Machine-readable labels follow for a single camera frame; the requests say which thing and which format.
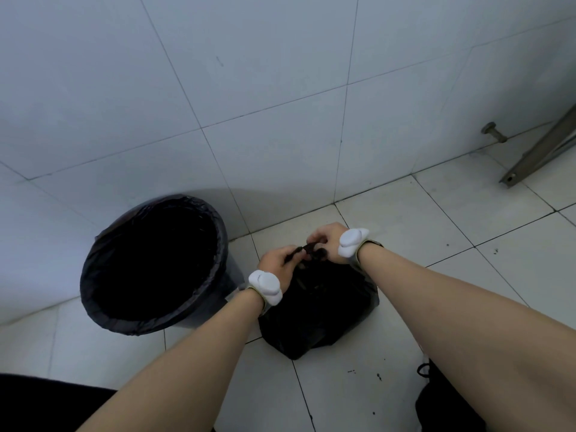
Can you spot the metal door stopper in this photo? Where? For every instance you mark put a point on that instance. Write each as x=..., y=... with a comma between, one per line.
x=494, y=131

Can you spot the person's left forearm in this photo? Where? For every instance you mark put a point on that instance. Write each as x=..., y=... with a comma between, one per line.
x=193, y=359

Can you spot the grey round trash bin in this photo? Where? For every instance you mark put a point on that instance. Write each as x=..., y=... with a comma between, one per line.
x=234, y=276

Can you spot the person's left hand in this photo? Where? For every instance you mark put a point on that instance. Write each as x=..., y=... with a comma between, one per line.
x=275, y=263

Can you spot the person's black shoe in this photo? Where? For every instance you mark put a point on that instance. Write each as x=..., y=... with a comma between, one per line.
x=443, y=402

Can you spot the person's right fingers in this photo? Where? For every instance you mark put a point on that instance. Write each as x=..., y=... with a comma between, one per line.
x=320, y=240

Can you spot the person's black trouser leg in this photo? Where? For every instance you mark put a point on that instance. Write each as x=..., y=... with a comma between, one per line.
x=45, y=404

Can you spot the person's right forearm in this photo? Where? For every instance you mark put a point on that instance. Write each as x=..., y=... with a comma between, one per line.
x=468, y=328

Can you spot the person's left fingers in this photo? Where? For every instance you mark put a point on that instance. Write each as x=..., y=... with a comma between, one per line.
x=294, y=254

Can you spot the person's right hand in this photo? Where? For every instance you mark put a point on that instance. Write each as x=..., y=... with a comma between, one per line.
x=332, y=236

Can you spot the metal angled bar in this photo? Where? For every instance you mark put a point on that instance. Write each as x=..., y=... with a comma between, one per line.
x=537, y=150

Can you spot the white wrist tracker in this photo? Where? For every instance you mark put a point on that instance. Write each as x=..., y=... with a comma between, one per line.
x=352, y=242
x=266, y=283

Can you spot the black garbage bag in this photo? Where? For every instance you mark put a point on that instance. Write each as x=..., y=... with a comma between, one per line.
x=319, y=310

